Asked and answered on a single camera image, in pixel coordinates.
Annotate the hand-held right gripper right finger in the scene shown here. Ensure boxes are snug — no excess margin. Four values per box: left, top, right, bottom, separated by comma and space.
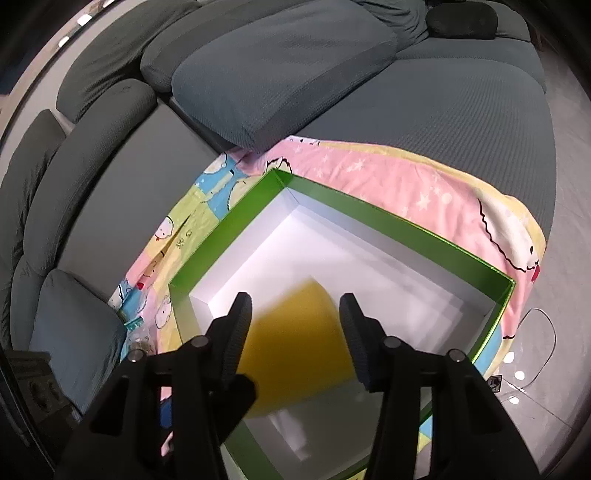
339, 293, 541, 480

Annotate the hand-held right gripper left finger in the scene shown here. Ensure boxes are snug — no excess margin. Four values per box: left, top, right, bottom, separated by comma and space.
55, 292, 257, 480

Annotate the yellow sponge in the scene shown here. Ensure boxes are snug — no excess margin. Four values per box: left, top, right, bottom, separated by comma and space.
235, 279, 370, 418

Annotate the green cardboard box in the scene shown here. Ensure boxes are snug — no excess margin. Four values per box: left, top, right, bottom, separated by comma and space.
167, 168, 516, 480

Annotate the clear green-edged plastic packet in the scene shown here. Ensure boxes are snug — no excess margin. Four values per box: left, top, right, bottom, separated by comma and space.
124, 318, 158, 357

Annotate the pastel cartoon printed blanket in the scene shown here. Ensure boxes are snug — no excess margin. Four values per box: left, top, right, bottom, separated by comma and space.
108, 135, 548, 480

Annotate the grey sofa back cushion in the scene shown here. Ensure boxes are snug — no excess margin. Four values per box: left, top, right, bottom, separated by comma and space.
58, 0, 201, 124
0, 109, 65, 259
23, 78, 158, 273
140, 7, 259, 93

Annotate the grey sofa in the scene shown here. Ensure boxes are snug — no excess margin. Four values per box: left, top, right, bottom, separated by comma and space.
0, 0, 555, 416

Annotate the large grey seat cushion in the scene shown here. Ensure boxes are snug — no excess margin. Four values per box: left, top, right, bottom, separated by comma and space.
171, 18, 399, 153

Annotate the black pillow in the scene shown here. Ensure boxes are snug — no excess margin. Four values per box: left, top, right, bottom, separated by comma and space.
425, 4, 498, 40

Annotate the thin floor cable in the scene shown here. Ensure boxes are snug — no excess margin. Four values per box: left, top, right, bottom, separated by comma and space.
503, 308, 557, 393

